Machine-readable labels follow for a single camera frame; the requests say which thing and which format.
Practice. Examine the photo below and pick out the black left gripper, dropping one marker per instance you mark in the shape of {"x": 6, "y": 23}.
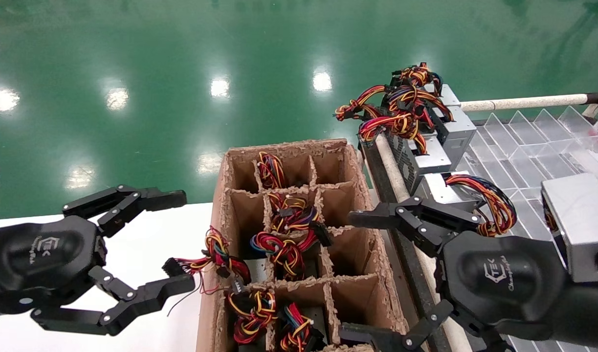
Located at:
{"x": 39, "y": 254}

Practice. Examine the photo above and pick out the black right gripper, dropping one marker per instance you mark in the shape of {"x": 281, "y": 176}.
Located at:
{"x": 504, "y": 278}

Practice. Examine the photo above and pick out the brown cardboard divider box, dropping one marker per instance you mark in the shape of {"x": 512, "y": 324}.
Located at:
{"x": 345, "y": 249}

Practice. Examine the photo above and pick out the clear acrylic divider tray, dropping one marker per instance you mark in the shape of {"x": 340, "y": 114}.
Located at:
{"x": 523, "y": 146}

